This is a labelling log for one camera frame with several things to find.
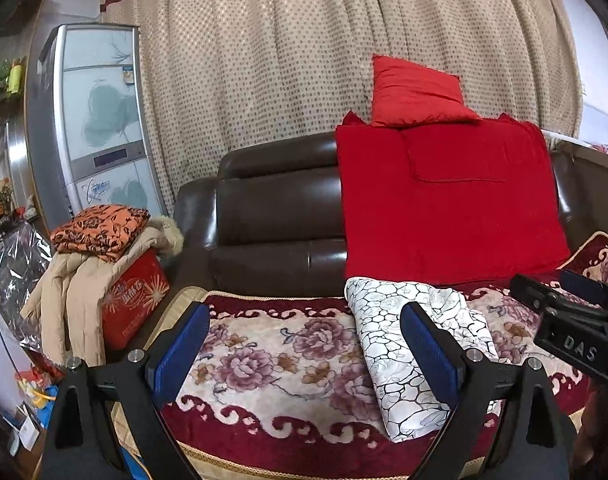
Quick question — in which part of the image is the white crackle-pattern garment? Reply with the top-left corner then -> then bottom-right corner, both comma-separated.
344,276 -> 498,443

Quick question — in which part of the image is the beige dotted curtain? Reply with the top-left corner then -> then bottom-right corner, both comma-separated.
100,0 -> 583,206

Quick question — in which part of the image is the silver standing air conditioner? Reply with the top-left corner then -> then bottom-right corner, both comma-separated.
27,23 -> 167,231

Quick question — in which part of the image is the small red pillow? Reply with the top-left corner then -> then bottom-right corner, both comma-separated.
371,54 -> 481,128

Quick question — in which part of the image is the large red folded quilt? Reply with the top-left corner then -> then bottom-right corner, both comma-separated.
335,115 -> 570,285

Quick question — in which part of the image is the dark brown leather sofa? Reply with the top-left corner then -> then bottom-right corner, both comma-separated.
167,132 -> 608,298

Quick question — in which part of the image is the orange black patterned cloth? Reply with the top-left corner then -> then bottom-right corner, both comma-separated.
51,204 -> 150,262

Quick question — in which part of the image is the red gift box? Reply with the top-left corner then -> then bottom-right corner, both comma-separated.
102,249 -> 169,350

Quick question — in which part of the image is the floral red cream blanket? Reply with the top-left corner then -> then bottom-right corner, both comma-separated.
108,231 -> 608,480

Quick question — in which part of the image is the person's right hand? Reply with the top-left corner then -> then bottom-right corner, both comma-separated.
570,379 -> 608,479

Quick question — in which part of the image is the beige padded coat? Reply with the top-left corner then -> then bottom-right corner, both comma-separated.
20,216 -> 183,366

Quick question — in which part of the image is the clear plastic bag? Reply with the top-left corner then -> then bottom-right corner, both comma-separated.
0,222 -> 52,352

